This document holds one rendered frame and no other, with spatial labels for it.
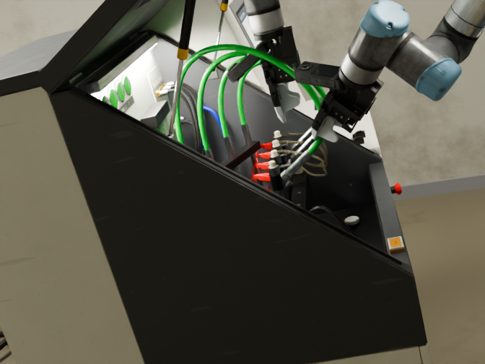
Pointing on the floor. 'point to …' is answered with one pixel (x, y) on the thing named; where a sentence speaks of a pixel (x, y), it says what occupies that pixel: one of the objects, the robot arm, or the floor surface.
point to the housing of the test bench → (50, 233)
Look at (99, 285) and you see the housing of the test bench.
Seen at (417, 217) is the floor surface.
